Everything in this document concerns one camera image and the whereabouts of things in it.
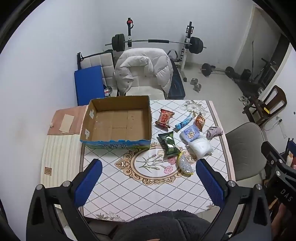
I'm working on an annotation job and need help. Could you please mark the beige paper sheet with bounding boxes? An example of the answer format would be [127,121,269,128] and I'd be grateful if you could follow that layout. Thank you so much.
[60,114,75,133]

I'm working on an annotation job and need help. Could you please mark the white barbell rack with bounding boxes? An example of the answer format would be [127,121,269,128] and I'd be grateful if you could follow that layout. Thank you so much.
[126,17,195,81]

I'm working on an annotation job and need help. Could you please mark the grey padded chair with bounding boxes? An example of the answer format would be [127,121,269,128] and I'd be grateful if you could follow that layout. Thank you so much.
[225,122,269,181]

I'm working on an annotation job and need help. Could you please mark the red snack packet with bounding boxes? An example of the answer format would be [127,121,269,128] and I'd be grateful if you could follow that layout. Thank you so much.
[155,108,175,128]

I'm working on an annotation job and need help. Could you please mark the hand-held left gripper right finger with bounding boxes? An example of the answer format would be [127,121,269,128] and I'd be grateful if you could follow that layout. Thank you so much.
[195,159,272,241]

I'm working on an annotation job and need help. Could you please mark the long blue snack packet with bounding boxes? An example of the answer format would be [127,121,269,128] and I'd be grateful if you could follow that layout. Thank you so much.
[174,111,196,132]

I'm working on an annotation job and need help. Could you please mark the white puffer jacket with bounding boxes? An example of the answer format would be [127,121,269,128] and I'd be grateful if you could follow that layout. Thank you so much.
[113,48,174,95]

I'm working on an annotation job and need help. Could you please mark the person's right forearm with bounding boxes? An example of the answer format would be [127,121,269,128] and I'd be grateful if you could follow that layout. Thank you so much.
[270,202,296,241]

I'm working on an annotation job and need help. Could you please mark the blue tissue pack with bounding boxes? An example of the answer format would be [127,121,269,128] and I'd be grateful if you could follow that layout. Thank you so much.
[180,124,200,142]

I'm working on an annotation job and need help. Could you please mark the blue folded exercise mat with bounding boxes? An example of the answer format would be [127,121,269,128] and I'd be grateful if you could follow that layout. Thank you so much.
[74,65,105,106]

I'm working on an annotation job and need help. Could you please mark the person's dark fleece clothing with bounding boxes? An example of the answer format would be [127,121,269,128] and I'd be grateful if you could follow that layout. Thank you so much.
[111,210,213,241]

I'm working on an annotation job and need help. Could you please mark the brown wooden chair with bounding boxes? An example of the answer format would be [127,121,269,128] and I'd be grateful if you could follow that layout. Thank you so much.
[243,85,287,126]

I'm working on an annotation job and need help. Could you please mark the pink cloth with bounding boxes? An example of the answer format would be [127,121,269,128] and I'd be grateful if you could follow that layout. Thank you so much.
[47,105,88,135]

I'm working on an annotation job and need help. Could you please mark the long barbell with black plates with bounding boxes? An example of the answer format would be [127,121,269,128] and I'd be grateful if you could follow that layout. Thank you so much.
[105,34,207,55]

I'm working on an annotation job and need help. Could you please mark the black weight bench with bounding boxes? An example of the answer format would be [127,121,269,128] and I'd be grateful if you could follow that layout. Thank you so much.
[167,50,186,99]

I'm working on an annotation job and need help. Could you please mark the beige striped mat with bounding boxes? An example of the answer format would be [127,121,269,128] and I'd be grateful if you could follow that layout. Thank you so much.
[40,133,84,209]

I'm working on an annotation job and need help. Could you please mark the short barbell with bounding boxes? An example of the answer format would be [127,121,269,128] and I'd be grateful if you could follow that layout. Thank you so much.
[201,63,235,78]

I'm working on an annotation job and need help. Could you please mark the white plastic soft pack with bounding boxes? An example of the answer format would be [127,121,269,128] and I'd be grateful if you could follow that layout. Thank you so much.
[186,134,214,159]

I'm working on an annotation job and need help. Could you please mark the cardboard box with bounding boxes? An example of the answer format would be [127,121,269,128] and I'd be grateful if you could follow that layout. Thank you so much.
[80,95,153,149]

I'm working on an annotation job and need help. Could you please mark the white leather chair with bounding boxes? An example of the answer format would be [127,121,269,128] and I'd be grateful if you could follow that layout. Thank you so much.
[117,67,167,100]
[77,52,118,98]

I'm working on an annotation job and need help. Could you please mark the black weight plates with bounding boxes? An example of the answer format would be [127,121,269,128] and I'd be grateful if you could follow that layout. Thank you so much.
[240,69,252,81]

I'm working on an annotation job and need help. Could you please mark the orange snack packet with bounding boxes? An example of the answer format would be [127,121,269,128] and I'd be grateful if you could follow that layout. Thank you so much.
[194,113,207,131]

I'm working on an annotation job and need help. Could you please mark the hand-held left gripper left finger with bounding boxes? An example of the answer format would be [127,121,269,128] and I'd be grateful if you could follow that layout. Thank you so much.
[26,159,103,241]

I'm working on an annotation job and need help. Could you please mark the green snack packet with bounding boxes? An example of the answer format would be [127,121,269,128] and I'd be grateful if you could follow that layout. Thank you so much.
[158,131,181,157]

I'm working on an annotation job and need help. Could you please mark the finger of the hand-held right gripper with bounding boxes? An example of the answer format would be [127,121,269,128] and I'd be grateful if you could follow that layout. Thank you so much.
[261,141,287,167]

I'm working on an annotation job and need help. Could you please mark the silver and yellow packet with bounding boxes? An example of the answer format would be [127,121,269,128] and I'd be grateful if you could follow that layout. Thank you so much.
[177,152,194,175]

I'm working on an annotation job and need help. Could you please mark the floral diamond-pattern tablecloth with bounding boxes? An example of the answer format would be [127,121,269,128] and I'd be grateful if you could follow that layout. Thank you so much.
[80,100,236,222]

